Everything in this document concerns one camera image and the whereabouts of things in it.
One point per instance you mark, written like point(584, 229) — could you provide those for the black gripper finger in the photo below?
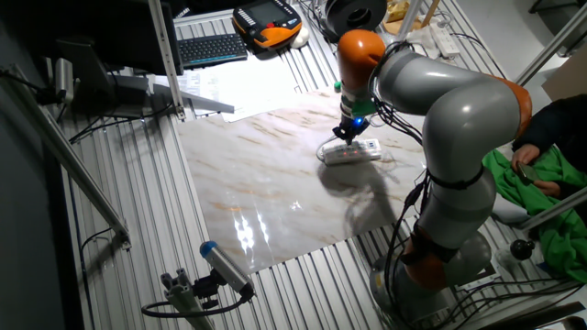
point(347, 140)
point(352, 139)

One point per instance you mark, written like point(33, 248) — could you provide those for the orange black teach pendant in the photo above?
point(270, 25)

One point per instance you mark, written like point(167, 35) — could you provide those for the marble pattern table mat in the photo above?
point(257, 192)

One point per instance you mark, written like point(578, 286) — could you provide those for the dark smartphone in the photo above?
point(528, 173)

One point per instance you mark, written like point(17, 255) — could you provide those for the seated person left hand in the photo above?
point(548, 189)

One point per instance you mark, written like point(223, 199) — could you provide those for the grey camera mount profile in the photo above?
point(183, 298)

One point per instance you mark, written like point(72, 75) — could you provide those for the plain white power strip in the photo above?
point(444, 41)

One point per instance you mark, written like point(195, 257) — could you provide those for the dark sleeved seated person forearm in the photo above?
point(559, 124)

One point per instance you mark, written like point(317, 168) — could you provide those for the white grey pad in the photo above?
point(506, 212)

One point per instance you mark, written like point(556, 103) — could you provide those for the aluminium profile over cloth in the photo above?
point(559, 207)

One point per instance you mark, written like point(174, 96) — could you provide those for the black monitor stand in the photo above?
point(87, 69)

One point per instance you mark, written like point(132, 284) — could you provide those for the black monitor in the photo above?
point(137, 36)

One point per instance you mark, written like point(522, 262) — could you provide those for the printed white paper sheet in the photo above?
point(247, 80)
point(270, 107)

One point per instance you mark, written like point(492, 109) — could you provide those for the upright aluminium post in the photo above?
point(408, 20)

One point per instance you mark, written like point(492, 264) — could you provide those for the black round knob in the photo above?
point(523, 249)

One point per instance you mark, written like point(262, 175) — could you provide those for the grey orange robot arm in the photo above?
point(463, 119)

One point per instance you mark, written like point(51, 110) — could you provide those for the wooden stick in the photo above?
point(430, 14)

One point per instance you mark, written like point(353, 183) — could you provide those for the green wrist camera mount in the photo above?
point(364, 108)

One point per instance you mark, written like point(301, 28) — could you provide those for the long diagonal aluminium profile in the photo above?
point(69, 158)

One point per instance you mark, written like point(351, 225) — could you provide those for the white rounded plastic object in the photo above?
point(300, 39)

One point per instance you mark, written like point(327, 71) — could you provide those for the brown cardboard sheet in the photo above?
point(568, 91)

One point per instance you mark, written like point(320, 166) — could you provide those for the black filament spool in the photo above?
point(339, 18)

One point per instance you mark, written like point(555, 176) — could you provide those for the round wooden board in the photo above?
point(394, 28)

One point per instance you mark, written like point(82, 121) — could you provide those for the small white paper card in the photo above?
point(419, 48)

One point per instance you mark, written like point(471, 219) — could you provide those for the grey camera blue end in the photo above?
point(224, 266)

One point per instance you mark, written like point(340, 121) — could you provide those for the black keyboard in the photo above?
point(211, 50)

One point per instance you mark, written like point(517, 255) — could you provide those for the seated person right hand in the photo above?
point(525, 153)

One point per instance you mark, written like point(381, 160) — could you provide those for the white power strip red lights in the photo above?
point(362, 153)

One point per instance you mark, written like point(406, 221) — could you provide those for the aluminium profile beside monitor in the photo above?
point(165, 59)

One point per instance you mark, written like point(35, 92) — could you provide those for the aluminium profile near cardboard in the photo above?
point(550, 46)

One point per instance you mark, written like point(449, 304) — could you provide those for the small grey side camera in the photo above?
point(64, 78)

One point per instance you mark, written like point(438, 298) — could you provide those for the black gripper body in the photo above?
point(351, 128)

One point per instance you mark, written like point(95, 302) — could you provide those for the green cloth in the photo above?
point(564, 243)

